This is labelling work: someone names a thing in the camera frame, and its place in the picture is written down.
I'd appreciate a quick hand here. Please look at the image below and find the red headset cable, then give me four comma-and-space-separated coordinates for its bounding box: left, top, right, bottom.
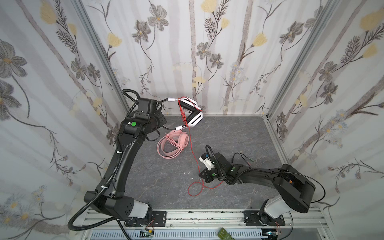
177, 97, 224, 198

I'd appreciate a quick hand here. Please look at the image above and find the pink headset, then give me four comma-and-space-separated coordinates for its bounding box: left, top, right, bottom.
157, 130, 190, 159

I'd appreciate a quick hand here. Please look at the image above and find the white black headset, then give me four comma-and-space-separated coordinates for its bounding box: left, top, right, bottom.
160, 97, 204, 131

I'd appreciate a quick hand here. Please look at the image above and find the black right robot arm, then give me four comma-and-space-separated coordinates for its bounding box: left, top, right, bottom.
199, 146, 317, 226

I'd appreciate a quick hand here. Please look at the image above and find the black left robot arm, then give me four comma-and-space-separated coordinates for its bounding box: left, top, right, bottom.
68, 89, 167, 231

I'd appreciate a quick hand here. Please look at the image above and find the green circuit board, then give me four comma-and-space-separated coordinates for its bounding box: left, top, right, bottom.
218, 228, 235, 240

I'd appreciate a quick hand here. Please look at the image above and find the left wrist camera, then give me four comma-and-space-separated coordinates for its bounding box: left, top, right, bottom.
136, 98, 158, 116

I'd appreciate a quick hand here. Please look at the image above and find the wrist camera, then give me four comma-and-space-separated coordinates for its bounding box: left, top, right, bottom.
136, 98, 158, 116
199, 154, 215, 171

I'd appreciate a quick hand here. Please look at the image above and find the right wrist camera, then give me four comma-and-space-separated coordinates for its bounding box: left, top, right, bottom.
199, 154, 215, 171

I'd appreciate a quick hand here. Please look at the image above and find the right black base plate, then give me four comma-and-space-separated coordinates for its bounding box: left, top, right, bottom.
243, 211, 286, 227

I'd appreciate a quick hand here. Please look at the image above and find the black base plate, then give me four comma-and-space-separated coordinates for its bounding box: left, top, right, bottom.
151, 211, 167, 228
243, 211, 286, 227

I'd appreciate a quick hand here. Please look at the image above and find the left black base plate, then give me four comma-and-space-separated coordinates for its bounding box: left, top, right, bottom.
151, 211, 167, 228

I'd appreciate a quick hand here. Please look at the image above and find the aluminium mounting rail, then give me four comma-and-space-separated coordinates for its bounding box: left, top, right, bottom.
80, 208, 334, 240

